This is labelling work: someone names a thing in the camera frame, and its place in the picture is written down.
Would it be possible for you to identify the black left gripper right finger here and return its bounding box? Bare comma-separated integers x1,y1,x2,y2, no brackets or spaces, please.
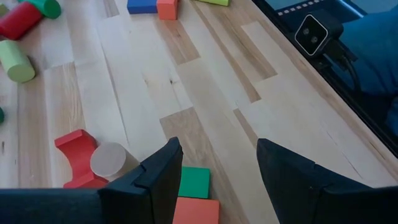
256,138,374,224

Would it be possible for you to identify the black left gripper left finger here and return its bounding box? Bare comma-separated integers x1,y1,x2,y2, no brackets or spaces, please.
99,137,183,224

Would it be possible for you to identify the tan cylinder block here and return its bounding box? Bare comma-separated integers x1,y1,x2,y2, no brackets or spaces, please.
90,142,140,183

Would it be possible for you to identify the orange rectangular block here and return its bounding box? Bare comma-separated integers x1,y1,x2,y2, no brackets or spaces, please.
172,196,221,224

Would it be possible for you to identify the green rectangular block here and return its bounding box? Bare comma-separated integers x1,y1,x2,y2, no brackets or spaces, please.
177,166,211,200

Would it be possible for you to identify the long lime green block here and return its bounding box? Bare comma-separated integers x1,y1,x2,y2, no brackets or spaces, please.
195,0,231,7

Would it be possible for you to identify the red arch block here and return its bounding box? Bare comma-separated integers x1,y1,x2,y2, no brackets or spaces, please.
54,129,109,189

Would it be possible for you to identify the lime green cylinder block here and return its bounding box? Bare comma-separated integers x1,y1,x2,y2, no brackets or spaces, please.
0,39,36,84

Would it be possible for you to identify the orange cube block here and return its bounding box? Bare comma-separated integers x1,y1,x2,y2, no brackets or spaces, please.
155,0,179,21

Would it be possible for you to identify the short purple block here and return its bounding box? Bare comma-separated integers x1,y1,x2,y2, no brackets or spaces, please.
126,0,159,15

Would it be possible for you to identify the red cylinder block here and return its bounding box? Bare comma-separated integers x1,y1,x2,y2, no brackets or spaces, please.
0,1,44,41

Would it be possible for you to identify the black aluminium table frame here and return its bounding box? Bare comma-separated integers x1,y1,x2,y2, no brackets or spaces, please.
251,0,398,159

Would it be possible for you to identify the black camera cable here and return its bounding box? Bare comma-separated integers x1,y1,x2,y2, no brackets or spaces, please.
323,46,363,94

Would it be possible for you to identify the small black table camera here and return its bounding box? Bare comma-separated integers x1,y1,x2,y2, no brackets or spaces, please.
294,8,345,58

